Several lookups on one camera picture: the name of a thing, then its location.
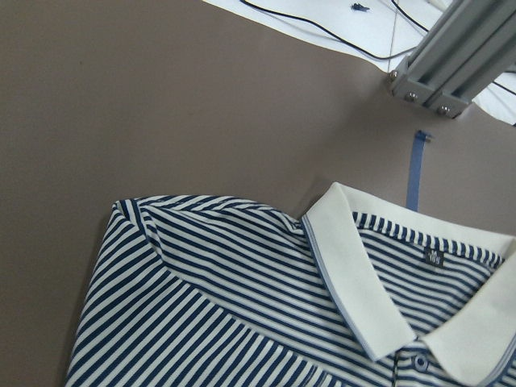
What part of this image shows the striped polo shirt white collar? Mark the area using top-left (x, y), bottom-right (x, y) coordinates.
top-left (65, 183), bottom-right (515, 386)

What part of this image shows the aluminium extrusion frame post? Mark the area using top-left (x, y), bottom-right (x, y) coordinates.
top-left (390, 1), bottom-right (515, 118)

